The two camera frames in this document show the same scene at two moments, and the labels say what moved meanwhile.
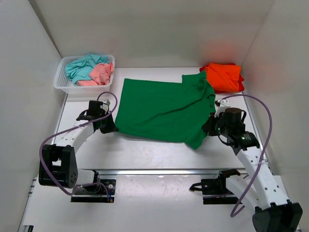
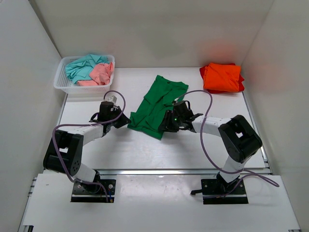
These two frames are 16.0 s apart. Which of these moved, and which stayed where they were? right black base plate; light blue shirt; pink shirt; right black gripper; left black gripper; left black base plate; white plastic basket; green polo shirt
Moved: left black gripper; green polo shirt; right black gripper
Stayed: light blue shirt; left black base plate; pink shirt; right black base plate; white plastic basket
